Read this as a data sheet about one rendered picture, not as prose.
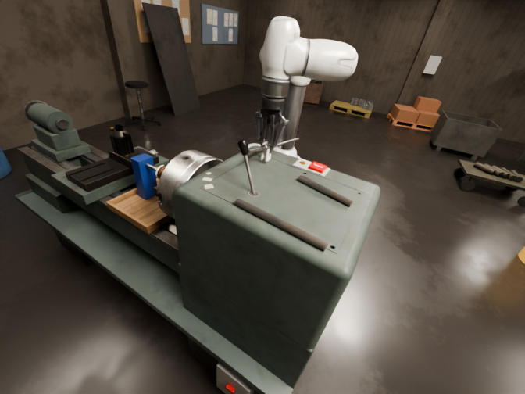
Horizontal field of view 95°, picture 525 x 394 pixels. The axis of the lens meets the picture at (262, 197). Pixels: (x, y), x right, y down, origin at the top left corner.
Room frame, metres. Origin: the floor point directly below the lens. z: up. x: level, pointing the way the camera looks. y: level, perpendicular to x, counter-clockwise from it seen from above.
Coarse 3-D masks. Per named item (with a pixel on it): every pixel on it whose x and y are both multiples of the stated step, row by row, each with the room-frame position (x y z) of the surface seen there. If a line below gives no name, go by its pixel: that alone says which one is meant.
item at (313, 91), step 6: (312, 84) 7.07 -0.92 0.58; (318, 84) 7.06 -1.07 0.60; (306, 90) 7.08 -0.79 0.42; (312, 90) 7.07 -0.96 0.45; (318, 90) 7.06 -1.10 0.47; (306, 96) 7.08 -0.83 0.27; (312, 96) 7.07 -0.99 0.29; (318, 96) 7.06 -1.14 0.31; (306, 102) 7.17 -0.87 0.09; (312, 102) 7.07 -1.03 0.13; (318, 102) 7.05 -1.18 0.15
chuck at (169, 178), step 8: (184, 152) 0.88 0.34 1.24; (192, 152) 0.89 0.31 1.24; (200, 152) 0.91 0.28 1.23; (176, 160) 0.82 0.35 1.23; (184, 160) 0.82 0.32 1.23; (192, 160) 0.83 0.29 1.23; (168, 168) 0.79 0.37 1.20; (176, 168) 0.79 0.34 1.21; (184, 168) 0.79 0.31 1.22; (168, 176) 0.77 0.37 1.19; (176, 176) 0.76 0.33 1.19; (160, 184) 0.75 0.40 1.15; (168, 184) 0.74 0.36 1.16; (176, 184) 0.74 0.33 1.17; (160, 192) 0.74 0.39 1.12; (168, 192) 0.73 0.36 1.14; (168, 200) 0.72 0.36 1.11; (160, 208) 0.75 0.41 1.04; (168, 208) 0.72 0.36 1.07
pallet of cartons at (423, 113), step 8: (416, 104) 6.86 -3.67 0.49; (424, 104) 6.71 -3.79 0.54; (432, 104) 6.68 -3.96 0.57; (440, 104) 6.65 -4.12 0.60; (392, 112) 6.91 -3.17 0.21; (400, 112) 6.44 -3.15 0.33; (408, 112) 6.43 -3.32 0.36; (416, 112) 6.42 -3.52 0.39; (424, 112) 6.54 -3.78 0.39; (432, 112) 6.68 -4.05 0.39; (392, 120) 6.74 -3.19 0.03; (400, 120) 6.43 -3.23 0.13; (408, 120) 6.42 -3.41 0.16; (416, 120) 6.41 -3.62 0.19; (424, 120) 6.37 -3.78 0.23; (432, 120) 6.34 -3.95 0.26; (416, 128) 6.36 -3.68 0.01; (432, 128) 6.34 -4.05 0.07
